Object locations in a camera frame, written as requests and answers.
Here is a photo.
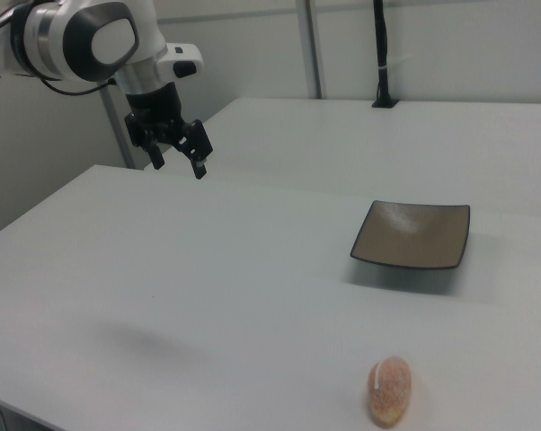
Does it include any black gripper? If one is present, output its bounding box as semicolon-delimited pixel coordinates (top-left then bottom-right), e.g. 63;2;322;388
124;82;215;180

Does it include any sugared bread roll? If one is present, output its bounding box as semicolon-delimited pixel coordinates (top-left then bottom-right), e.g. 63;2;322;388
367;356;412;428

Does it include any square brown ceramic plate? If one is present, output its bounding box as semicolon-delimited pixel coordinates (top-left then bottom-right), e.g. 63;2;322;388
350;199;472;271

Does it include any grey partition frame post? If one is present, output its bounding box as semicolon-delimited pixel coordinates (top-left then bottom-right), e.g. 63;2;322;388
101;84;137;171
296;0;328;100

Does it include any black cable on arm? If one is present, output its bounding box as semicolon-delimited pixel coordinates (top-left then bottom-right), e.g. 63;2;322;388
40;77;117;97

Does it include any black camera pole with base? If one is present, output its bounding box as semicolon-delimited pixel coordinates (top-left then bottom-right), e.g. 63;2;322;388
371;0;400;110

